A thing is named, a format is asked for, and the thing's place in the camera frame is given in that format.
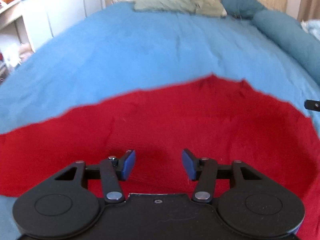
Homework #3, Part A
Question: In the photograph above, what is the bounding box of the red knit sweater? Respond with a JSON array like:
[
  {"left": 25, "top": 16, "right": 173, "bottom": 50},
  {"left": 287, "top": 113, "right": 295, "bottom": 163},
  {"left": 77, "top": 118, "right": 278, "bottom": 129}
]
[{"left": 1, "top": 76, "right": 319, "bottom": 239}]

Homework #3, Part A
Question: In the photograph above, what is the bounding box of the teal duvet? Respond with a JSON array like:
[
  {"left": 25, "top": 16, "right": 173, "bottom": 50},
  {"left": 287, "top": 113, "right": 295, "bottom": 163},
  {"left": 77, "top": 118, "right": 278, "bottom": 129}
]
[{"left": 252, "top": 10, "right": 319, "bottom": 84}]

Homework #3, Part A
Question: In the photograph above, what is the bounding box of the beige curtain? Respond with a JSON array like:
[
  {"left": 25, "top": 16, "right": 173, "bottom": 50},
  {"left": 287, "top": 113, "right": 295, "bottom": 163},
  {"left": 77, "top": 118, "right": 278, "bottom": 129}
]
[{"left": 297, "top": 0, "right": 320, "bottom": 22}]

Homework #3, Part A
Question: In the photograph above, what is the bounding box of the blue bed sheet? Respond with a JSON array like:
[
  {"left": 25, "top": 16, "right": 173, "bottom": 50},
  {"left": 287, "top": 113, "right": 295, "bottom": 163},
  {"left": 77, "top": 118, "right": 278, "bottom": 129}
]
[{"left": 1, "top": 3, "right": 319, "bottom": 239}]

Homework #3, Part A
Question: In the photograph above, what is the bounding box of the teal pillow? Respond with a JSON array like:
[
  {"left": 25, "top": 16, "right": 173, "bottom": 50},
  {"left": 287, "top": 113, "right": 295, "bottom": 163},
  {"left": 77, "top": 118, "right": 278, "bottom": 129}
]
[{"left": 221, "top": 0, "right": 267, "bottom": 20}]

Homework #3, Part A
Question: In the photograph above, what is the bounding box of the green pillow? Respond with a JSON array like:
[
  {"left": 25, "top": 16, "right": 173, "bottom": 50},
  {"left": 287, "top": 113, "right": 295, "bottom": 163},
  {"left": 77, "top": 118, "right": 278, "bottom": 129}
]
[{"left": 133, "top": 0, "right": 227, "bottom": 17}]

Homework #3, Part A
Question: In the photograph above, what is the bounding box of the white shelf unit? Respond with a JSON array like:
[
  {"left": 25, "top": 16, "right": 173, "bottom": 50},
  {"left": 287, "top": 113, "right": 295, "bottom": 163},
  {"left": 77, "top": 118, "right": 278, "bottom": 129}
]
[{"left": 1, "top": 0, "right": 53, "bottom": 82}]

